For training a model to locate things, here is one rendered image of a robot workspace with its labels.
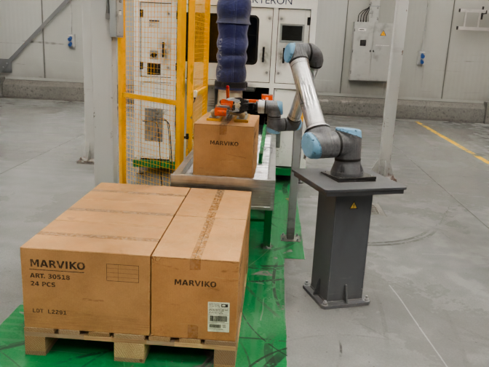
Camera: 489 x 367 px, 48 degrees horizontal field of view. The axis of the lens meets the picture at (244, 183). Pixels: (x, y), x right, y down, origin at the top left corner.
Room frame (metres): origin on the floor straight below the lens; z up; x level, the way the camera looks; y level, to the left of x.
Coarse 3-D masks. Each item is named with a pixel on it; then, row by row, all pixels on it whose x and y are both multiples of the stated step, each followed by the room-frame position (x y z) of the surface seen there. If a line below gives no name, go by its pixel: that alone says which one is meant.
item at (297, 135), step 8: (296, 136) 4.09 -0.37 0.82; (296, 144) 4.09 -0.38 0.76; (296, 152) 4.09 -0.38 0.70; (296, 160) 4.09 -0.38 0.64; (296, 184) 4.09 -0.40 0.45; (296, 192) 4.09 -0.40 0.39; (296, 200) 4.09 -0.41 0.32; (288, 208) 4.10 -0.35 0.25; (288, 216) 4.10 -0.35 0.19; (288, 224) 4.10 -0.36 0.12; (288, 232) 4.09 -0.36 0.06
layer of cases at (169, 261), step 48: (96, 192) 3.28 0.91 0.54; (144, 192) 3.33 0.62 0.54; (192, 192) 3.39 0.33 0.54; (240, 192) 3.44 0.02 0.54; (48, 240) 2.43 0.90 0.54; (96, 240) 2.46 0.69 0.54; (144, 240) 2.49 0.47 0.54; (192, 240) 2.52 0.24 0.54; (240, 240) 2.56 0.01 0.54; (48, 288) 2.33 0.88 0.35; (96, 288) 2.32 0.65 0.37; (144, 288) 2.31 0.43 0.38; (192, 288) 2.30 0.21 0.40; (240, 288) 2.54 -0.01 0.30; (192, 336) 2.30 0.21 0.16
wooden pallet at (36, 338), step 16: (240, 320) 2.72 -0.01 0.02; (32, 336) 2.33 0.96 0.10; (48, 336) 2.33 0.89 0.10; (64, 336) 2.33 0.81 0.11; (80, 336) 2.32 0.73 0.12; (96, 336) 2.32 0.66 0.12; (112, 336) 2.33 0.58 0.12; (128, 336) 2.31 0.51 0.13; (144, 336) 2.31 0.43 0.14; (160, 336) 2.31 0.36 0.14; (32, 352) 2.33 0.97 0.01; (128, 352) 2.31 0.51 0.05; (144, 352) 2.31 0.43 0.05; (224, 352) 2.29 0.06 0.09
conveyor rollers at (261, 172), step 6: (258, 138) 5.49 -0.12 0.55; (270, 138) 5.56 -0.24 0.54; (258, 144) 5.21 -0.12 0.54; (258, 150) 4.86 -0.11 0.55; (264, 150) 4.93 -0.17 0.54; (258, 156) 4.67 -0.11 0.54; (264, 156) 4.66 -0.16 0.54; (264, 162) 4.40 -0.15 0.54; (192, 168) 4.06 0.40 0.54; (258, 168) 4.14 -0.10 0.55; (264, 168) 4.14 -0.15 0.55; (192, 174) 3.88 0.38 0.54; (258, 174) 3.95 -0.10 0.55; (264, 174) 3.96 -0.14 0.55
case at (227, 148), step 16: (208, 112) 4.22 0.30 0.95; (208, 128) 3.63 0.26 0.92; (224, 128) 3.63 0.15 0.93; (240, 128) 3.62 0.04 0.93; (256, 128) 3.89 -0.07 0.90; (208, 144) 3.63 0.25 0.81; (224, 144) 3.63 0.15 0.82; (240, 144) 3.62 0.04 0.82; (256, 144) 4.00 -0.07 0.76; (208, 160) 3.63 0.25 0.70; (224, 160) 3.63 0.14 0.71; (240, 160) 3.62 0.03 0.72; (256, 160) 4.13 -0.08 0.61; (240, 176) 3.62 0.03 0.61
